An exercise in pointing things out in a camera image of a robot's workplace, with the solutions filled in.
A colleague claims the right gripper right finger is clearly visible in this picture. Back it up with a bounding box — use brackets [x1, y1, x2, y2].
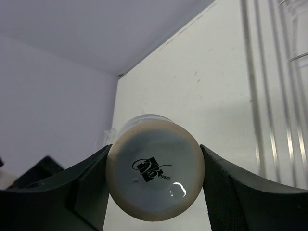
[200, 145, 308, 231]

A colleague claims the wire dish rack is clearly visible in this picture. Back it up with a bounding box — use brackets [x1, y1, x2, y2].
[240, 0, 308, 189]

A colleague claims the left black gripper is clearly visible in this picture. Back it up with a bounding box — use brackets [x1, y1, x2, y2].
[12, 156, 64, 189]

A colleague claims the clear glass rack back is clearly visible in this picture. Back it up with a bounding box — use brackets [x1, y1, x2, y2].
[279, 0, 308, 63]

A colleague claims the clear glass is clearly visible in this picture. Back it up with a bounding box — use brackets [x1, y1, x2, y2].
[103, 128, 117, 146]

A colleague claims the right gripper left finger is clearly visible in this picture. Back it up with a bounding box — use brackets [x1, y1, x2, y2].
[0, 145, 111, 231]

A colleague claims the white ceramic footed cup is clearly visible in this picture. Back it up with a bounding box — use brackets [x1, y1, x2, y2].
[105, 114, 205, 222]

